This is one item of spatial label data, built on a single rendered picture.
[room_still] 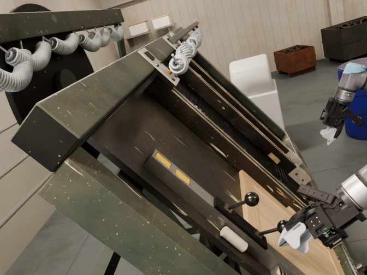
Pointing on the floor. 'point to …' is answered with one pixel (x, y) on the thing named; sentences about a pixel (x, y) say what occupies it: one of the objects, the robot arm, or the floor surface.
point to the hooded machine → (258, 85)
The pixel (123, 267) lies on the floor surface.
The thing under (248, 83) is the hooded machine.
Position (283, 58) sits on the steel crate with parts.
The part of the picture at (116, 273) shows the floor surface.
